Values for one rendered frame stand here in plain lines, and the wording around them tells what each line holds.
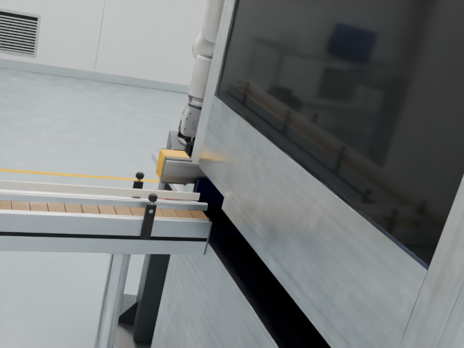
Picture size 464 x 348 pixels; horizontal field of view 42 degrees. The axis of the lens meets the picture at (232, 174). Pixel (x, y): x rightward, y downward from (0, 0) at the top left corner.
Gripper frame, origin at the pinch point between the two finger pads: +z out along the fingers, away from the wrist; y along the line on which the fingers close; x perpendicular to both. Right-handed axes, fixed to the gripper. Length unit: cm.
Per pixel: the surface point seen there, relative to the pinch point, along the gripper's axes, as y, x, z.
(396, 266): -12, -121, -25
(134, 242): -31, -57, 6
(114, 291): -32, -53, 22
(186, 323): -12, -56, 30
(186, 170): -15.5, -41.0, -7.5
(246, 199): -12, -72, -13
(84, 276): -12, 71, 92
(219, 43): -13, -38, -41
